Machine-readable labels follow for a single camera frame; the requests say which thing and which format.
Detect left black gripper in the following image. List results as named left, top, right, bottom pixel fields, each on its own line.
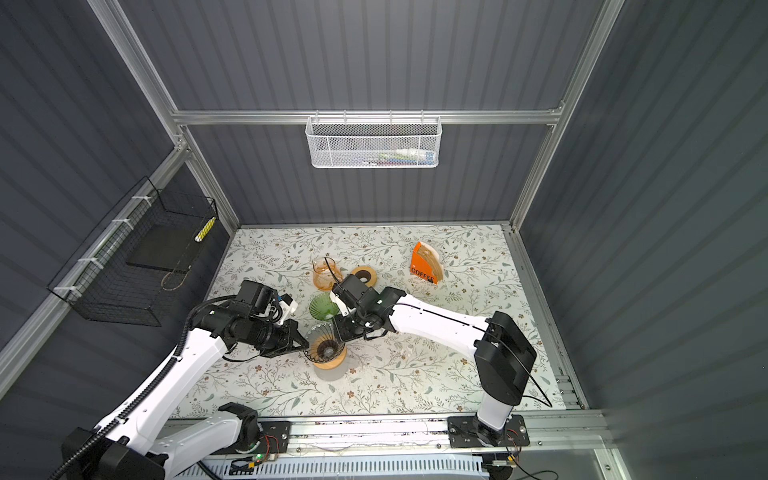
left=250, top=319, right=311, bottom=356

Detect grey clear glass dripper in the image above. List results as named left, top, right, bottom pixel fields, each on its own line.
left=304, top=323, right=347, bottom=370

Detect orange coffee filter pack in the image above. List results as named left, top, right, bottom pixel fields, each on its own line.
left=409, top=242, right=444, bottom=284

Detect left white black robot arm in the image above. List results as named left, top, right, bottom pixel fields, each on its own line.
left=51, top=295, right=309, bottom=479

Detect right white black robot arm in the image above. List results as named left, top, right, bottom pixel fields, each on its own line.
left=332, top=275, right=538, bottom=434

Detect green glass dripper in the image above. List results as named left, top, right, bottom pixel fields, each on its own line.
left=308, top=292, right=340, bottom=321

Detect yellow marker pen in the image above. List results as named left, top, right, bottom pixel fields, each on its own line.
left=194, top=216, right=217, bottom=243

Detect black flat pad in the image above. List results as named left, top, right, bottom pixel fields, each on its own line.
left=126, top=225, right=202, bottom=273

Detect white perforated vent strip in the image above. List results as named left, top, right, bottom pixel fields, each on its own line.
left=204, top=454, right=490, bottom=479

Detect items in white basket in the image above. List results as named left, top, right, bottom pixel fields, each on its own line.
left=355, top=148, right=438, bottom=167

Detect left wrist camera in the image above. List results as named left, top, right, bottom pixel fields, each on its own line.
left=232, top=280, right=298, bottom=325

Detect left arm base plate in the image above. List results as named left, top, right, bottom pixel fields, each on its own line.
left=214, top=420, right=292, bottom=455

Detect black wire mesh basket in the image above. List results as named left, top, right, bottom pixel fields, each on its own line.
left=48, top=181, right=218, bottom=327

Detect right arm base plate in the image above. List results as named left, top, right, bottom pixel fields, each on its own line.
left=447, top=414, right=530, bottom=449

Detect white wire mesh basket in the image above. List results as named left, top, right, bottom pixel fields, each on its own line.
left=305, top=115, right=443, bottom=169

